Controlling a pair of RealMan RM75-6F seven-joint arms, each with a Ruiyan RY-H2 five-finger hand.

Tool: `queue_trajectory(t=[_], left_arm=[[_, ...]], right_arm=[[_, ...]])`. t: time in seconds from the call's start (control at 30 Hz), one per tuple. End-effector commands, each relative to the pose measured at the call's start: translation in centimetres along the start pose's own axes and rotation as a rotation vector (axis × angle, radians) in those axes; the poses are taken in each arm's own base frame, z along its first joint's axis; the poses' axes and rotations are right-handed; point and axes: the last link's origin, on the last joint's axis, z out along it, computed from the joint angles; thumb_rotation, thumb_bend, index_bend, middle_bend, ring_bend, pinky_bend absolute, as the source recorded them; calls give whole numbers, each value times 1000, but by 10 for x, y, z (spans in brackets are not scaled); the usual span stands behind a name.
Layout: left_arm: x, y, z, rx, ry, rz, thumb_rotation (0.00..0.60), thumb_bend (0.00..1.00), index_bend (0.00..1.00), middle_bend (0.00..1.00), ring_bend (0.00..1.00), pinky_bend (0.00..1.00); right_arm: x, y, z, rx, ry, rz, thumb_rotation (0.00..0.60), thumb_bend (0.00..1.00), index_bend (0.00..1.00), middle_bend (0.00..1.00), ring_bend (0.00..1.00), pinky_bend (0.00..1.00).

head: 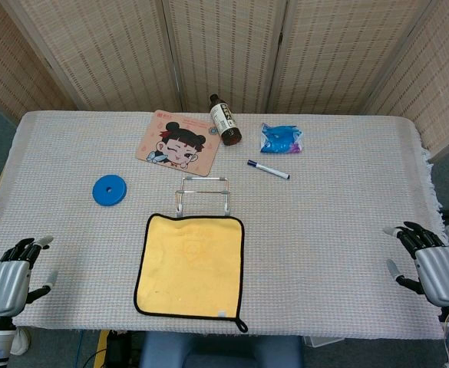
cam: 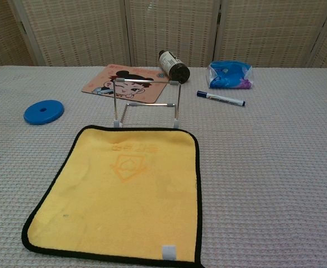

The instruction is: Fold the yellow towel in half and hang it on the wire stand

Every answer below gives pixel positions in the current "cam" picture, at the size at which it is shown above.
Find yellow and grey cloth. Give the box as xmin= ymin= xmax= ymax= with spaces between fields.
xmin=21 ymin=125 xmax=206 ymax=268

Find dark brown labelled bottle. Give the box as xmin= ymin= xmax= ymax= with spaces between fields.
xmin=158 ymin=49 xmax=191 ymax=84

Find blue capped whiteboard marker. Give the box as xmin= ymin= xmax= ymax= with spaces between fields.
xmin=196 ymin=90 xmax=247 ymax=108

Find cartoon girl mouse pad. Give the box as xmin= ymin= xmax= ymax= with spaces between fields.
xmin=81 ymin=64 xmax=170 ymax=104

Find blue plastic packet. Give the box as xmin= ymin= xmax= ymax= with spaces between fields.
xmin=206 ymin=60 xmax=254 ymax=91

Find white woven tablecloth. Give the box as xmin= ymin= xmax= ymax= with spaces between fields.
xmin=0 ymin=65 xmax=327 ymax=268

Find blue plastic disc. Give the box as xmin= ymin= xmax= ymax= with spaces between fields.
xmin=23 ymin=99 xmax=65 ymax=126

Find woven folding screen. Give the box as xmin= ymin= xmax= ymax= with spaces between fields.
xmin=0 ymin=0 xmax=327 ymax=68

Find metal wire rack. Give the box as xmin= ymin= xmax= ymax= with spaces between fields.
xmin=112 ymin=78 xmax=183 ymax=130

